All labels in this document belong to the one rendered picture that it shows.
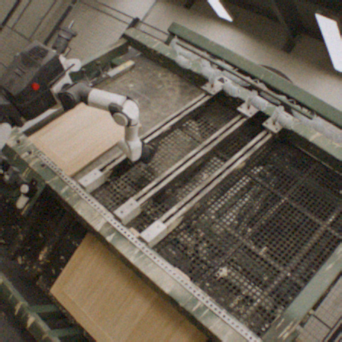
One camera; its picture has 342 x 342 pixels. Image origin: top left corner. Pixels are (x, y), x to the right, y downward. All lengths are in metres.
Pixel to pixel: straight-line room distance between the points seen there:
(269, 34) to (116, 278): 6.59
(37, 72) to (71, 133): 0.67
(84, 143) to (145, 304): 1.00
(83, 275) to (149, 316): 0.46
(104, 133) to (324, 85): 5.42
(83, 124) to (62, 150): 0.23
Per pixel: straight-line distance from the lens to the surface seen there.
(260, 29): 8.55
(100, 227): 2.27
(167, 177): 2.44
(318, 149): 2.67
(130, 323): 2.45
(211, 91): 2.86
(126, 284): 2.45
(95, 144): 2.68
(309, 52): 8.03
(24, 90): 2.23
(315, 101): 3.20
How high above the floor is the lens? 1.40
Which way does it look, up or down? 4 degrees down
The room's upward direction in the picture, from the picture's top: 35 degrees clockwise
